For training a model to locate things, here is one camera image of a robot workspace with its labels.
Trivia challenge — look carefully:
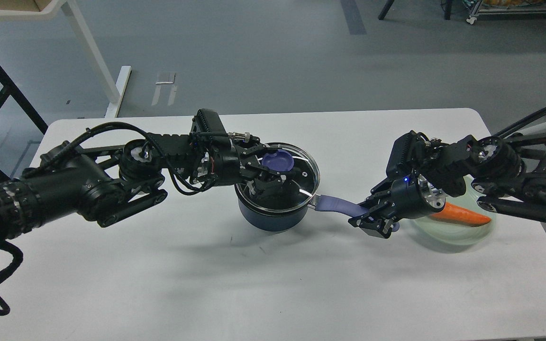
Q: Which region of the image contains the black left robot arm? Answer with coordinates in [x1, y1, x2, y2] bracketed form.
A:
[0, 109, 303, 316]

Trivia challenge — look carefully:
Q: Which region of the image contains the metal wheeled cart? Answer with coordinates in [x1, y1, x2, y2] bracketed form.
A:
[463, 0, 546, 25]

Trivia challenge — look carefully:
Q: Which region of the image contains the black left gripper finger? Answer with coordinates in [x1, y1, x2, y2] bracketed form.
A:
[241, 167, 302, 199]
[235, 140, 279, 162]

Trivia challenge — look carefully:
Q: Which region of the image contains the blue saucepan with purple handle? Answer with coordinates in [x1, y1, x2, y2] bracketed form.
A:
[235, 142, 400, 233]

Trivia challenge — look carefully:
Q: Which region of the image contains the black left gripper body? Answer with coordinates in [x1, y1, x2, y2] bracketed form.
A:
[202, 137, 243, 186]

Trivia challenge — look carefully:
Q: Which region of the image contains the glass lid with purple knob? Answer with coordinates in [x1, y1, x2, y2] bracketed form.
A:
[235, 143, 320, 216]

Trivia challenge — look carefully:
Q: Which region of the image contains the white table frame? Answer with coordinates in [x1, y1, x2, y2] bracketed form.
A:
[0, 0, 132, 118]

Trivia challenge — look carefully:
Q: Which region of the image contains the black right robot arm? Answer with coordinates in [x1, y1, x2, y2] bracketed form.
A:
[348, 108, 546, 238]

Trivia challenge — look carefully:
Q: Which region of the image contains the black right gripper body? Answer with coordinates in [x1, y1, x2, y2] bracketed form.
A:
[386, 176, 446, 222]

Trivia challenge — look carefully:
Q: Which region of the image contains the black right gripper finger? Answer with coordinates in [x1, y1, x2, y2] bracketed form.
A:
[347, 208, 399, 238]
[363, 179, 394, 212]

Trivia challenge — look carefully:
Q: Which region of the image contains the pale green glass plate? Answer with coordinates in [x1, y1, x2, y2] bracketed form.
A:
[411, 176, 497, 247]

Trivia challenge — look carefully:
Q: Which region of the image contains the orange toy carrot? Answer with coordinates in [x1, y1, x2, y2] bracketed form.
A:
[429, 202, 491, 227]

